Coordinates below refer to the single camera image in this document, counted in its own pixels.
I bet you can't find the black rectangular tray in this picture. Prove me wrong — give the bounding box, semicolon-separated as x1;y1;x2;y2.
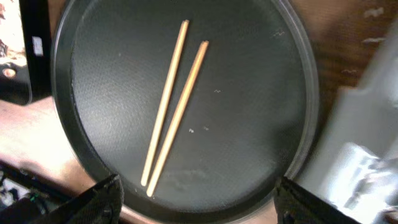
1;63;32;105

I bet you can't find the round black serving tray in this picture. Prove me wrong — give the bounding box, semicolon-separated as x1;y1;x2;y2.
52;0;319;223

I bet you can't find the pile of food scraps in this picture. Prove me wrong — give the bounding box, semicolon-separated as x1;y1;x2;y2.
1;0;27;79

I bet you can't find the grey dishwasher rack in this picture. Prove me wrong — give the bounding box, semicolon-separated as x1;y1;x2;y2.
296;22;397;223

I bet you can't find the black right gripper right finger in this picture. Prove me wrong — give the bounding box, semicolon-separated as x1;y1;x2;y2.
274;177;359;224

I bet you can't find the wooden chopstick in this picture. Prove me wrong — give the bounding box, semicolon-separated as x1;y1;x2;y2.
146;40;209;197
141;20;190;187

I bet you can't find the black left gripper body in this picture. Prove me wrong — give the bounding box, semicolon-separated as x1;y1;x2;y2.
19;0;52;101

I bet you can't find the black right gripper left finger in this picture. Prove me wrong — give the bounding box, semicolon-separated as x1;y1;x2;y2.
32;174;124;224

